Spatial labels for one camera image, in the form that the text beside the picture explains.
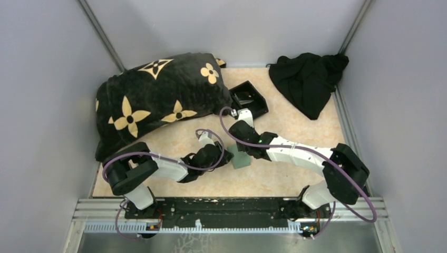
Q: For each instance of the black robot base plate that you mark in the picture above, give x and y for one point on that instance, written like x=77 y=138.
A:
x=230 y=213

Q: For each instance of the black plastic card tray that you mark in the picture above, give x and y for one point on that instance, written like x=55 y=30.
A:
x=245 y=96

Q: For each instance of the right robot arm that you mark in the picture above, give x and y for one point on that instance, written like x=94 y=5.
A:
x=344 y=174

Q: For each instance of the green leather card holder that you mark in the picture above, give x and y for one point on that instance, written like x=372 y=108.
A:
x=240 y=159

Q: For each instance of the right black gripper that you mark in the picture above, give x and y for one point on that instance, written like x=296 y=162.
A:
x=240 y=147

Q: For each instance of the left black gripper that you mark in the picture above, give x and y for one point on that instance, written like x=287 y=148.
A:
x=226 y=157

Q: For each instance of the aluminium front frame rail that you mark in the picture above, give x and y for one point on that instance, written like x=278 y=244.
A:
x=107 y=215

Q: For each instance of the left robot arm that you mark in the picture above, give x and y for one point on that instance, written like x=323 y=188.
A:
x=127 y=170

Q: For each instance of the black crumpled cloth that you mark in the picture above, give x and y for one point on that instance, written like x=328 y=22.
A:
x=308 y=80

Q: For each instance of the black floral patterned blanket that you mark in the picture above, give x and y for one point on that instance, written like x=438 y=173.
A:
x=139 y=100

